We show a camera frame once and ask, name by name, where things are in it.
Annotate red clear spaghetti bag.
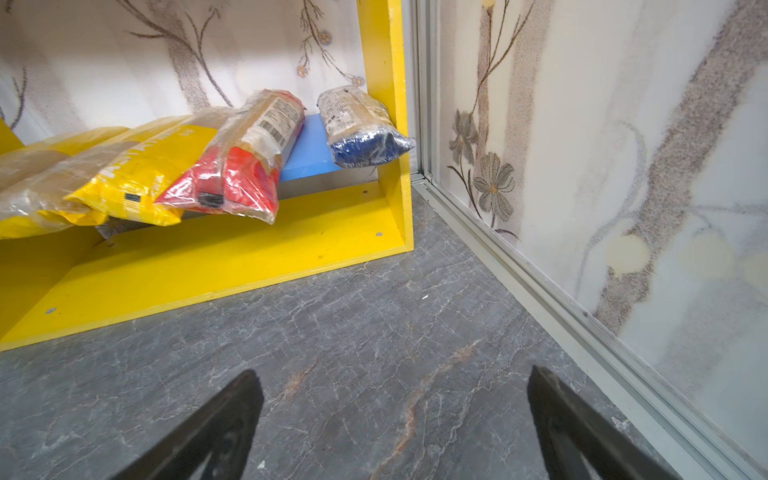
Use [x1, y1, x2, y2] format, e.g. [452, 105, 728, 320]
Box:
[155, 89, 306, 224]

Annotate brown spaghetti pack bottom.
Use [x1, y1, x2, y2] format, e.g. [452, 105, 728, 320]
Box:
[1, 116, 186, 240]

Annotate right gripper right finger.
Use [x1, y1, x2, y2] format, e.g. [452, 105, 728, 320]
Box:
[527, 366, 674, 479]

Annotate yellow spaghetti bag small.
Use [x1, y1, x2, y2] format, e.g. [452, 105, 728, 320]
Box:
[65, 107, 234, 226]

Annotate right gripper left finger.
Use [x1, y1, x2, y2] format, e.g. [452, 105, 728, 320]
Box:
[114, 370, 264, 479]

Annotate yellow shelf pink blue boards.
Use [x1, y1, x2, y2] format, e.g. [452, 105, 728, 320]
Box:
[1, 1, 414, 350]

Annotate clear white spaghetti bag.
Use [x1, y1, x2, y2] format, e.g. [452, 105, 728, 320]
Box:
[317, 85, 416, 169]

